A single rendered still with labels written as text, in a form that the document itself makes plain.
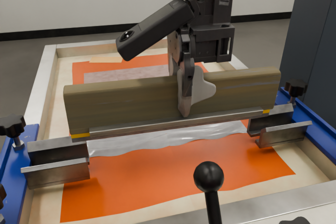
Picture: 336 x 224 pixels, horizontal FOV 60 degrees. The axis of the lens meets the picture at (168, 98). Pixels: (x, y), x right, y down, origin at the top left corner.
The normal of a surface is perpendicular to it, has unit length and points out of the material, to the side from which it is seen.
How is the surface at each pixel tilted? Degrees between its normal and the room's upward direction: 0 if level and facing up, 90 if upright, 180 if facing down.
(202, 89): 84
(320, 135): 0
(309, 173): 0
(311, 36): 90
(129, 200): 0
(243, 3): 90
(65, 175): 90
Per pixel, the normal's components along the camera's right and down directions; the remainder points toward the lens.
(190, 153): 0.00, -0.85
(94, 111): 0.25, 0.49
